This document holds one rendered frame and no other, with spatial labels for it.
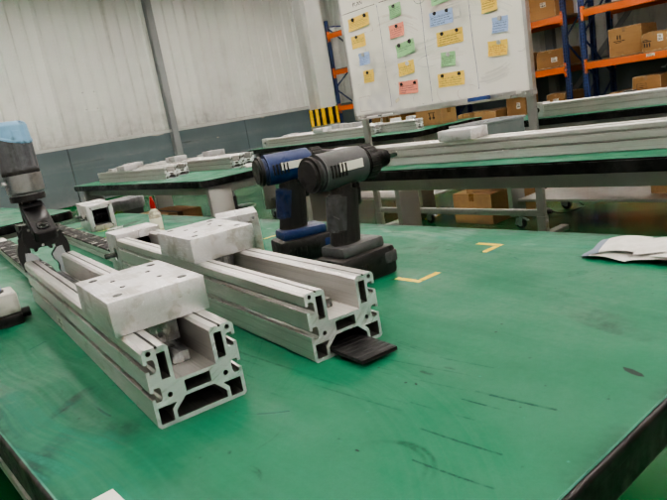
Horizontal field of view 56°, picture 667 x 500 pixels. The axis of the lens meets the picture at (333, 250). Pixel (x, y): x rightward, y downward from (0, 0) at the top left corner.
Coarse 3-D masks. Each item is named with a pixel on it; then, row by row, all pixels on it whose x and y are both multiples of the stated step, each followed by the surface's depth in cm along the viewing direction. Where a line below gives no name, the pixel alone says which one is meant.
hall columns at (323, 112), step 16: (304, 0) 876; (304, 16) 903; (320, 16) 896; (304, 32) 911; (320, 32) 898; (304, 48) 914; (320, 48) 900; (304, 64) 916; (320, 64) 902; (320, 80) 903; (320, 96) 905; (320, 112) 911; (336, 112) 925
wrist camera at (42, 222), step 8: (40, 200) 133; (24, 208) 131; (32, 208) 131; (40, 208) 131; (24, 216) 130; (32, 216) 129; (40, 216) 129; (48, 216) 129; (32, 224) 127; (40, 224) 126; (48, 224) 127; (32, 232) 127; (40, 232) 125; (48, 232) 126; (56, 232) 128; (40, 240) 126
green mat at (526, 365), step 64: (0, 256) 203; (448, 256) 109; (512, 256) 103; (576, 256) 97; (384, 320) 83; (448, 320) 79; (512, 320) 75; (576, 320) 72; (640, 320) 69; (0, 384) 84; (64, 384) 80; (256, 384) 70; (320, 384) 67; (384, 384) 64; (448, 384) 62; (512, 384) 60; (576, 384) 58; (640, 384) 56; (64, 448) 62; (128, 448) 60; (192, 448) 58; (256, 448) 56; (320, 448) 54; (384, 448) 52; (448, 448) 51; (512, 448) 49; (576, 448) 48
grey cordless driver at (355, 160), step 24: (312, 168) 95; (336, 168) 96; (360, 168) 99; (312, 192) 97; (336, 192) 99; (360, 192) 103; (336, 216) 99; (336, 240) 100; (360, 240) 102; (336, 264) 99; (360, 264) 100; (384, 264) 103
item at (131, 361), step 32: (64, 256) 128; (32, 288) 127; (64, 288) 96; (64, 320) 100; (192, 320) 69; (224, 320) 66; (96, 352) 82; (128, 352) 65; (160, 352) 64; (192, 352) 70; (224, 352) 66; (128, 384) 70; (160, 384) 62; (192, 384) 65; (224, 384) 66; (160, 416) 65; (192, 416) 65
